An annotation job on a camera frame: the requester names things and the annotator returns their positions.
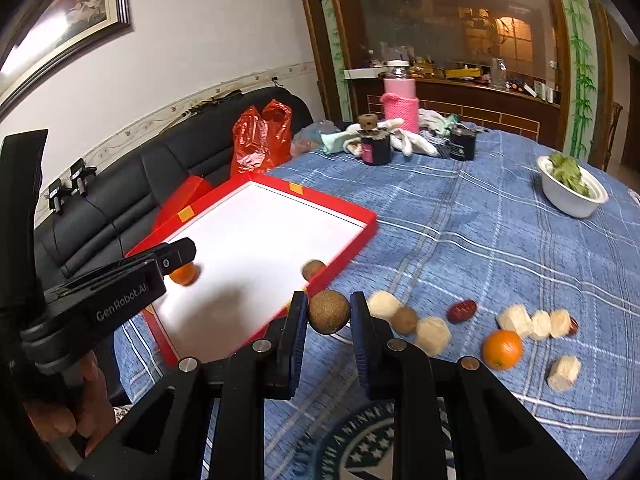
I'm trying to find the red box lid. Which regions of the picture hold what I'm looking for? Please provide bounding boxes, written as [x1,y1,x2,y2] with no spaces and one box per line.
[151,175,213,231]

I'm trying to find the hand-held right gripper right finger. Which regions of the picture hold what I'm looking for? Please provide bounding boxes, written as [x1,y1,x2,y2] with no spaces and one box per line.
[349,291,586,480]

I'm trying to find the small brown nut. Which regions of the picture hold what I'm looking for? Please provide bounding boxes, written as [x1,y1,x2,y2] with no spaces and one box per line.
[307,290,351,335]

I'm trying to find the red box with white inside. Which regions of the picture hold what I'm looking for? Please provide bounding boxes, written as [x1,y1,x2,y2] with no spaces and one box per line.
[125,172,377,368]

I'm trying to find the orange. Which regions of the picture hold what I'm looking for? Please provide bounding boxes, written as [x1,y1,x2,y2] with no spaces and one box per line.
[169,261,201,287]
[482,329,524,372]

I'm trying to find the black jar with pink label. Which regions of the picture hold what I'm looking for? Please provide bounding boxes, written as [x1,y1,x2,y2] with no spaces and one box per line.
[357,114,393,167]

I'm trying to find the white bowl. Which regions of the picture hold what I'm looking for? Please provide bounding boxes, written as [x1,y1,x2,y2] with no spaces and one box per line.
[536,154,609,219]

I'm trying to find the black clamp device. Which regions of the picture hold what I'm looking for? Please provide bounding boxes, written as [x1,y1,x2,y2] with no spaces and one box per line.
[69,159,98,196]
[46,180,68,216]

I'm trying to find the flat white box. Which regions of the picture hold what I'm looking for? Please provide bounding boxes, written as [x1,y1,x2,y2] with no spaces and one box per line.
[345,66,388,81]

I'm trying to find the pale round pastry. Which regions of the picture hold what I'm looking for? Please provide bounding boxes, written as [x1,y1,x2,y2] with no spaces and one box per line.
[367,291,402,322]

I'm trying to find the jar with pink knitted sleeve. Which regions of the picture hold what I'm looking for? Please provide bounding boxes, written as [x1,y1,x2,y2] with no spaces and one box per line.
[380,60,418,133]

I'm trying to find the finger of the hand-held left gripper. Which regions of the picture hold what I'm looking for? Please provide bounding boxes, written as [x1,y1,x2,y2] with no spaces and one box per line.
[124,238,197,278]

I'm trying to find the clear glass jar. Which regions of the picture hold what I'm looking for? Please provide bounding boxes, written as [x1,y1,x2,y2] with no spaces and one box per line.
[490,57,510,90]

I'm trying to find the clear plastic bag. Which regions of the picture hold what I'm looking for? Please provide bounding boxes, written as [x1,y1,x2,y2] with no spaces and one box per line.
[291,121,341,157]

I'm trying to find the red plastic bag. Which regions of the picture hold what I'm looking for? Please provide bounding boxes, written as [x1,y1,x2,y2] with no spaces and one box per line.
[230,99,293,178]

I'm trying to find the small black box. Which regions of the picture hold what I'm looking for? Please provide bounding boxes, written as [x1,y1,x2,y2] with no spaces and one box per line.
[449,125,477,162]

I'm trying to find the pale cake piece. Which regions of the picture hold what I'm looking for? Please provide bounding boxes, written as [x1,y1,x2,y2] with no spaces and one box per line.
[496,305,535,338]

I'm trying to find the blue plaid tablecloth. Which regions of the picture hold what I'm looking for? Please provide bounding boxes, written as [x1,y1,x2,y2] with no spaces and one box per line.
[114,127,640,480]

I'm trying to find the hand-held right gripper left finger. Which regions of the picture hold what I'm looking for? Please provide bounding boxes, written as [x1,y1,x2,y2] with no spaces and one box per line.
[75,290,308,480]

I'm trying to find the wooden chair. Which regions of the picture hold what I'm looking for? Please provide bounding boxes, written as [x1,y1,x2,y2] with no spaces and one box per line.
[602,102,624,171]

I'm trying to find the black leather sofa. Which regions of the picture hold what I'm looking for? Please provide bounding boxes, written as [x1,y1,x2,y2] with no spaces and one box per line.
[30,86,316,406]

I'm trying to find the pastry outside tray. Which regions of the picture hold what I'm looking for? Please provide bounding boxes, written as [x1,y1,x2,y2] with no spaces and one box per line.
[415,317,452,356]

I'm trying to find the wooden display cabinet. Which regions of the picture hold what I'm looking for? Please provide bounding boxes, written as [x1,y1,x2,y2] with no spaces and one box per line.
[295,0,616,171]

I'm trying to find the framed picture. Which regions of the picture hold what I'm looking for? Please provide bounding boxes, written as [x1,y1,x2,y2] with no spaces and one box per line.
[0,0,132,111]

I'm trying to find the pale green cloth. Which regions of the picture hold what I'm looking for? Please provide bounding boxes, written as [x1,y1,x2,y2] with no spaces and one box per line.
[417,108,461,136]

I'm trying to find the white glove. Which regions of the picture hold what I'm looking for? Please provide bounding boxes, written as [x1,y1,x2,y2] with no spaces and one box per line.
[345,117,405,153]
[390,127,453,158]

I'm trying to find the green vegetable scraps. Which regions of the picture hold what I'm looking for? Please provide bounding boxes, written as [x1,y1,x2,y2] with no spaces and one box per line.
[549,152,591,196]

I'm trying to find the person's left hand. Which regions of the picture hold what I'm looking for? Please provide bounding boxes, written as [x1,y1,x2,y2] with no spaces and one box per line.
[25,352,108,453]

